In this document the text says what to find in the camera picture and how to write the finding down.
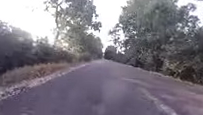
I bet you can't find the grey asphalt road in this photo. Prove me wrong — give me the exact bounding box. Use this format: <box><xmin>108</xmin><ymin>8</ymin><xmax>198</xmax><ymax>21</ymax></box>
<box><xmin>0</xmin><ymin>53</ymin><xmax>203</xmax><ymax>115</ymax></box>

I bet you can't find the row of green trees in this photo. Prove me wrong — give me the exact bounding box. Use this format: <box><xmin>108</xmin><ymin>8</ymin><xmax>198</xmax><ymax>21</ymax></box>
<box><xmin>102</xmin><ymin>0</ymin><xmax>203</xmax><ymax>88</ymax></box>

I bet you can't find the dry brown grass verge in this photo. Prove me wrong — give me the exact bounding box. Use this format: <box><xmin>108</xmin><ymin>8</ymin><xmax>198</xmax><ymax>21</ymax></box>
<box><xmin>0</xmin><ymin>57</ymin><xmax>87</xmax><ymax>94</ymax></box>

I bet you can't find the brown dirt verge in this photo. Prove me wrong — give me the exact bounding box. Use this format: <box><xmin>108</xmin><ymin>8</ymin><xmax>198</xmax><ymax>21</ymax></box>
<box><xmin>134</xmin><ymin>65</ymin><xmax>203</xmax><ymax>91</ymax></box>

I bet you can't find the row of trees and bushes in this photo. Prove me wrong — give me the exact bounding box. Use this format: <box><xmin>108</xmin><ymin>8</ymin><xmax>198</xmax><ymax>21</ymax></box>
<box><xmin>0</xmin><ymin>0</ymin><xmax>108</xmax><ymax>84</ymax></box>

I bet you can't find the pale gravel strip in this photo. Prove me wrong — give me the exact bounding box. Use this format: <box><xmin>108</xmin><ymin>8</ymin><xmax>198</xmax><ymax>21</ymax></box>
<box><xmin>0</xmin><ymin>57</ymin><xmax>91</xmax><ymax>111</ymax></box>

